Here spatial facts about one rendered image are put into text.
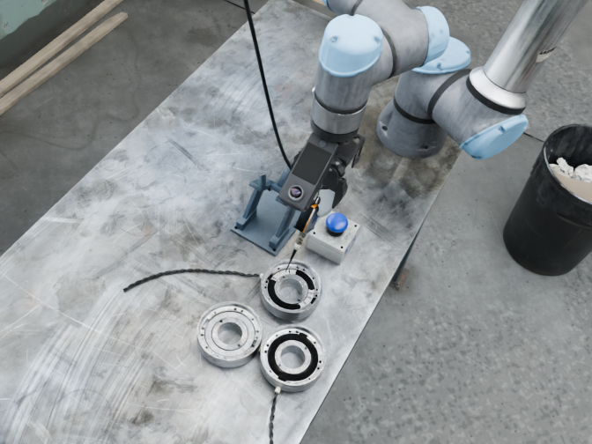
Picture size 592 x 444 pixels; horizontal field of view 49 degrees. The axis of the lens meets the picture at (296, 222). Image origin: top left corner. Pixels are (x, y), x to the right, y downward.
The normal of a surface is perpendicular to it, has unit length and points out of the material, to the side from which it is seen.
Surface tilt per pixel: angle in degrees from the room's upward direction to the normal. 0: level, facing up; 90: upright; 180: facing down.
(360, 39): 1
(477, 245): 0
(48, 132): 0
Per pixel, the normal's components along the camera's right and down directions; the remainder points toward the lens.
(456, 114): -0.79, 0.18
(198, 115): 0.11, -0.58
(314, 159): -0.15, -0.13
